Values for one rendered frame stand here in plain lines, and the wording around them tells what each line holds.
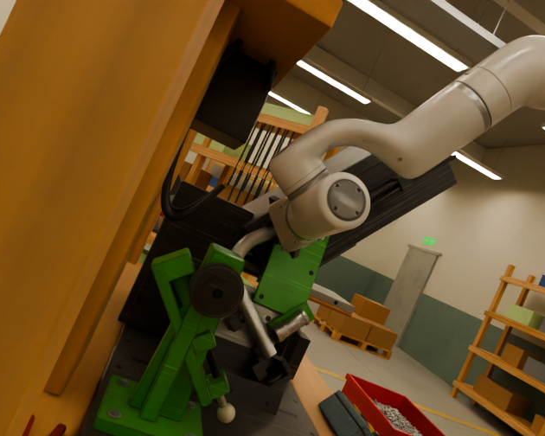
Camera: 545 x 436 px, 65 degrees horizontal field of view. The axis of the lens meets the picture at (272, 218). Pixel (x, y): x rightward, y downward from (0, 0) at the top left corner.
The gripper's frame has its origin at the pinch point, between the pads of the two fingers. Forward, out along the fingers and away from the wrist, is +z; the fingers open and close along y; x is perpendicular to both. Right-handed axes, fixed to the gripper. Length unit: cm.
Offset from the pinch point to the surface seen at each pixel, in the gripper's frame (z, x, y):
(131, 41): -61, 27, 12
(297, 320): -0.4, 2.9, -18.8
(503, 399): 402, -367, -320
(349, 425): -2.8, 1.4, -41.5
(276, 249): 3.1, 0.3, -3.9
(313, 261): 3.1, -6.8, -9.5
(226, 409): -17.8, 24.3, -22.5
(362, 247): 875, -528, -110
